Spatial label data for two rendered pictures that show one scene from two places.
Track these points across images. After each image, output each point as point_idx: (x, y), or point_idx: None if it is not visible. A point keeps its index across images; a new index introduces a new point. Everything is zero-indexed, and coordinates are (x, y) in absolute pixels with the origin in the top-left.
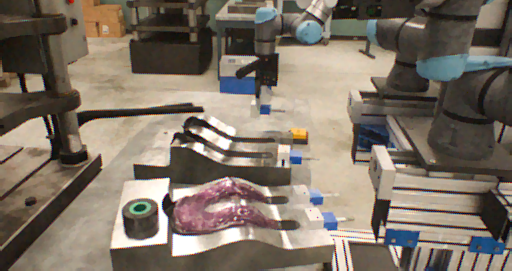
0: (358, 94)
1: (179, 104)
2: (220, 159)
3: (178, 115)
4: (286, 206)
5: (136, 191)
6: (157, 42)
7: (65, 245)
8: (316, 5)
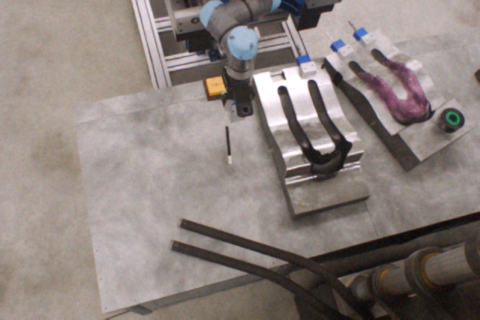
0: (191, 8)
1: (196, 249)
2: (339, 116)
3: (207, 248)
4: (358, 60)
5: (425, 145)
6: None
7: (455, 191)
8: None
